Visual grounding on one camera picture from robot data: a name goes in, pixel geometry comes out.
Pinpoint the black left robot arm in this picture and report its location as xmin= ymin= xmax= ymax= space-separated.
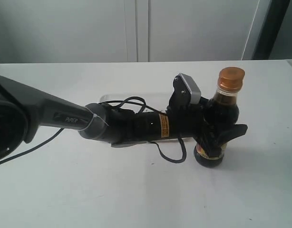
xmin=0 ymin=74 xmax=248 ymax=165

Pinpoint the soy sauce bottle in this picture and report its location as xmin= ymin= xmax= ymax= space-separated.
xmin=194 ymin=66 xmax=245 ymax=168

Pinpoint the white plastic tray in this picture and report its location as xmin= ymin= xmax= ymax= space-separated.
xmin=98 ymin=93 xmax=196 ymax=144

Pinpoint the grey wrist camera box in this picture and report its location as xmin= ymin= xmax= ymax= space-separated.
xmin=171 ymin=73 xmax=201 ymax=106

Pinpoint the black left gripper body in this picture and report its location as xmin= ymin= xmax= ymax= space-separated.
xmin=166 ymin=94 xmax=210 ymax=143

